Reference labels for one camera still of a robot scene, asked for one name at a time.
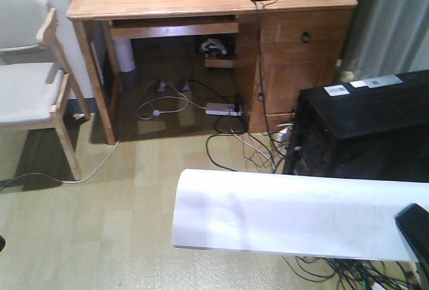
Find wooden desk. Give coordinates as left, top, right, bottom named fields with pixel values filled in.
left=67, top=0, right=357, bottom=144

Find wooden chair grey cushion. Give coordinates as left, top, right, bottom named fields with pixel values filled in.
left=1, top=0, right=90, bottom=179

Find white paper sheets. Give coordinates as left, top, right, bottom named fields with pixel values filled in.
left=171, top=169, right=428, bottom=261

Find grey curtain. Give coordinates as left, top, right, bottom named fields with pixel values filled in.
left=338, top=0, right=428, bottom=81

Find black computer tower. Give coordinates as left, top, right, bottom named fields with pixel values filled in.
left=283, top=70, right=428, bottom=182

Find white power strip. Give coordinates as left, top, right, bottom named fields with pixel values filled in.
left=205, top=102, right=242, bottom=117

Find white cylinder under desk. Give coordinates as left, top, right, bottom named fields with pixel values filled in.
left=114, top=39, right=135, bottom=72

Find grey floor cable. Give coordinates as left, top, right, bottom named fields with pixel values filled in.
left=0, top=82, right=162, bottom=192

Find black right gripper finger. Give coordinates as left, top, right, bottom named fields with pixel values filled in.
left=395, top=203, right=428, bottom=267

